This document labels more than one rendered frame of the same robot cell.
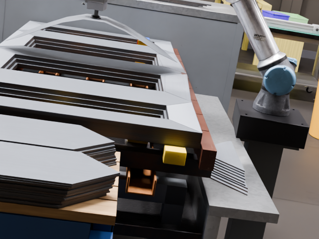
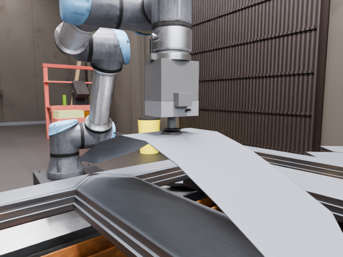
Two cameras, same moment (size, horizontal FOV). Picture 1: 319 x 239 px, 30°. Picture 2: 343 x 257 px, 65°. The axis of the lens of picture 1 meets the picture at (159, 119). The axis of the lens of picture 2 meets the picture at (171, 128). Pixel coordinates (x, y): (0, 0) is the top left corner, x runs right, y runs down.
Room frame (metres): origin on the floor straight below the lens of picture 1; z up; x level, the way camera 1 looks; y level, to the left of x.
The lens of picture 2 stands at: (2.64, 0.74, 1.10)
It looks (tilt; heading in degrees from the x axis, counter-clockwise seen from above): 7 degrees down; 235
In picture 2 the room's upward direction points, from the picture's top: straight up
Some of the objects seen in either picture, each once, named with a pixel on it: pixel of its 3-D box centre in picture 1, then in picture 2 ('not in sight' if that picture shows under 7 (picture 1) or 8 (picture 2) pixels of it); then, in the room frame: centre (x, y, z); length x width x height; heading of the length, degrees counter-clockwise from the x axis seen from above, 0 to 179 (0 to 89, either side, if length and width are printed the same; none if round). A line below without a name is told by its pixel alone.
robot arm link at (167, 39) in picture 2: not in sight; (170, 43); (2.34, 0.31, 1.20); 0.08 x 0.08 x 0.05
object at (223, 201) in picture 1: (213, 139); (126, 205); (2.18, -0.22, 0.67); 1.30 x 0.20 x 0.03; 5
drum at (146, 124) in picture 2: not in sight; (149, 135); (-0.03, -3.77, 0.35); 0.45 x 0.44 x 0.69; 179
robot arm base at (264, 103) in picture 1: (273, 98); (65, 162); (2.36, -0.44, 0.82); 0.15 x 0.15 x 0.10
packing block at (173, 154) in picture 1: (174, 155); not in sight; (1.56, -0.06, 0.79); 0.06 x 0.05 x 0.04; 95
